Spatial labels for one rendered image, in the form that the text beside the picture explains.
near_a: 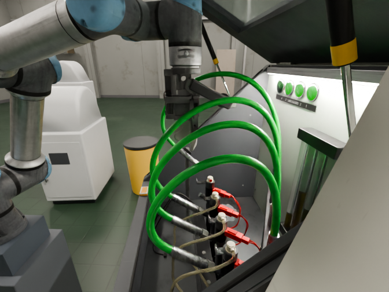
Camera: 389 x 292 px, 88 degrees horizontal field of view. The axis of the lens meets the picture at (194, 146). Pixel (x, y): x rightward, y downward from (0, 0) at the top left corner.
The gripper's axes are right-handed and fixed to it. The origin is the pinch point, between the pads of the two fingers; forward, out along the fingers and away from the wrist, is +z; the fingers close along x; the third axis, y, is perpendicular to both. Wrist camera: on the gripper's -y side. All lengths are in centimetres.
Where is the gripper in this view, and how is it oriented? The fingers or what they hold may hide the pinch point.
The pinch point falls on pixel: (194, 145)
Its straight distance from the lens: 55.1
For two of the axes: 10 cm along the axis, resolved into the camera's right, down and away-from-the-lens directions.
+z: 0.0, 9.3, 3.8
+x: 0.9, 3.7, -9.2
